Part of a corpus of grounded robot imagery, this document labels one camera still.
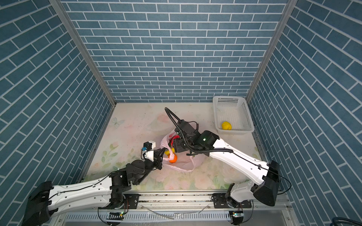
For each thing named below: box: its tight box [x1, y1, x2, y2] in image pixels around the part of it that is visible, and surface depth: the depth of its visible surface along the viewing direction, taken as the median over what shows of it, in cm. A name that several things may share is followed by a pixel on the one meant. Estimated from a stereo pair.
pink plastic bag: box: [160, 129, 195, 172], surface depth 72 cm
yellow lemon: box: [221, 121, 233, 131], surface depth 101 cm
